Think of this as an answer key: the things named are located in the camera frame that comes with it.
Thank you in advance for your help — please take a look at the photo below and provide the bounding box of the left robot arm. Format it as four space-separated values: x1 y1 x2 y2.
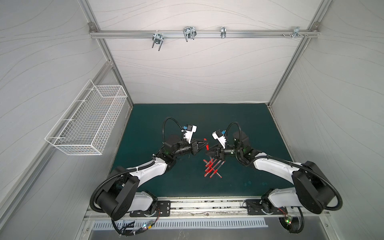
90 135 209 221

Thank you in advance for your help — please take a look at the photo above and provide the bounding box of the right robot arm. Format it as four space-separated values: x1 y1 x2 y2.
207 130 343 215

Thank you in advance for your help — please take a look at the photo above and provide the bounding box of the green table mat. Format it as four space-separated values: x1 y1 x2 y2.
113 104 291 197

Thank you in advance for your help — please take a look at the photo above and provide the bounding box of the metal u-bolt clamp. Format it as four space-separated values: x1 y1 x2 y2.
183 26 197 42
152 33 164 51

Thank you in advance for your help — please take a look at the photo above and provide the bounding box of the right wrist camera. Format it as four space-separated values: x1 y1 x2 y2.
212 130 227 149

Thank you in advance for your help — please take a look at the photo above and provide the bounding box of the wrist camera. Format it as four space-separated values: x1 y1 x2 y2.
212 130 227 149
182 125 197 144

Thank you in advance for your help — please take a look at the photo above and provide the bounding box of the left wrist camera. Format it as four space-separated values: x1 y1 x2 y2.
182 125 197 144

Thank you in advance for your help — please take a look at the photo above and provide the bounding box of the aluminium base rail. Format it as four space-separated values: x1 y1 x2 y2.
83 196 331 221

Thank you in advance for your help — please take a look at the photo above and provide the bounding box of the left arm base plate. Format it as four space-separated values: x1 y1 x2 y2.
130 200 171 218

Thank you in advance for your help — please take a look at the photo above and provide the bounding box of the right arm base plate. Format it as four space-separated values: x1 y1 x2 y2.
242 199 288 216

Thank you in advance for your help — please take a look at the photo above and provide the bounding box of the white slotted cable duct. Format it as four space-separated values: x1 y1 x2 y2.
92 217 268 231

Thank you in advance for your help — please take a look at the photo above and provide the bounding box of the left cable bundle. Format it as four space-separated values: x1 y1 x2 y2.
110 206 161 237

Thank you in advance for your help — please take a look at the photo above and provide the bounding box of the cable bundle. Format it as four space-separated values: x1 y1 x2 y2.
277 206 305 234
110 206 161 237

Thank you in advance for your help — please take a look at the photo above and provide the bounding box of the white wire basket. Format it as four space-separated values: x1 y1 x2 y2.
45 80 127 156

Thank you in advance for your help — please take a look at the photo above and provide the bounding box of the right cable bundle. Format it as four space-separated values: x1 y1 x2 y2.
277 206 305 234

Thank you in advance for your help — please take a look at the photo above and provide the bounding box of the metal bracket clamp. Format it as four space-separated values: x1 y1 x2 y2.
221 27 227 39

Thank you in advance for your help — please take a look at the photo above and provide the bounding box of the aluminium cross rail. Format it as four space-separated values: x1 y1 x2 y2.
90 29 321 39

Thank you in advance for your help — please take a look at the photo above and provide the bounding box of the metal corner bracket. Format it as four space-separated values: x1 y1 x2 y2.
282 27 309 39

